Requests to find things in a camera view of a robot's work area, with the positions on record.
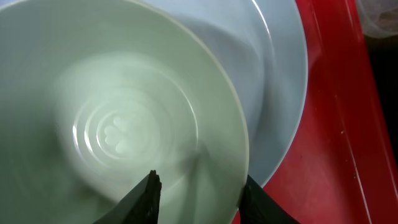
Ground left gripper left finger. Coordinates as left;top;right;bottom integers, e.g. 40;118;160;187
93;170;162;224

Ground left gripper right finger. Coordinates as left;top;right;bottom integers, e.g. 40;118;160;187
239;175;299;224

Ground pale green bowl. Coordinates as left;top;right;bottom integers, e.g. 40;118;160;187
1;1;249;223

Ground clear plastic waste bin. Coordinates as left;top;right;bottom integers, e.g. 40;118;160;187
356;0;397;39

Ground red plastic tray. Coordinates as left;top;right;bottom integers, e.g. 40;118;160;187
261;1;397;223

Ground light blue round plate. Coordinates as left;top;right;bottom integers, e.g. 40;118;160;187
148;0;308;185

